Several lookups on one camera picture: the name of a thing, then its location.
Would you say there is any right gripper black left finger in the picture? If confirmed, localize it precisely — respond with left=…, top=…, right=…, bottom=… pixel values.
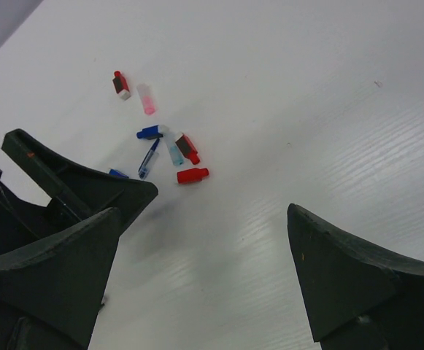
left=0, top=208, right=121, bottom=349

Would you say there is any red marker cap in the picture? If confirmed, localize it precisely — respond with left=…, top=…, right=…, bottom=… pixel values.
left=174, top=133, right=201, bottom=165
left=112, top=71, right=131, bottom=101
left=177, top=168, right=209, bottom=184

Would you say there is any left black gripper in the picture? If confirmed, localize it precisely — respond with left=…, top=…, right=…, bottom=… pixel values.
left=0, top=129, right=158, bottom=255

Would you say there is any blue gel pen cap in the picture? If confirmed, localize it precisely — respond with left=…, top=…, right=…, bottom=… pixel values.
left=138, top=139, right=160, bottom=180

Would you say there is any pink highlighter cap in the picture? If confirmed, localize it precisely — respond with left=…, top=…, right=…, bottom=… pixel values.
left=136, top=83, right=157, bottom=115

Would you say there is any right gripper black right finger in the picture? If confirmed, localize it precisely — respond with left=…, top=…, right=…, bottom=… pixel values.
left=287, top=203, right=424, bottom=349

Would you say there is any blue marker cap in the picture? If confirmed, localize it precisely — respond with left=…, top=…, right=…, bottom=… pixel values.
left=136, top=125, right=169, bottom=140

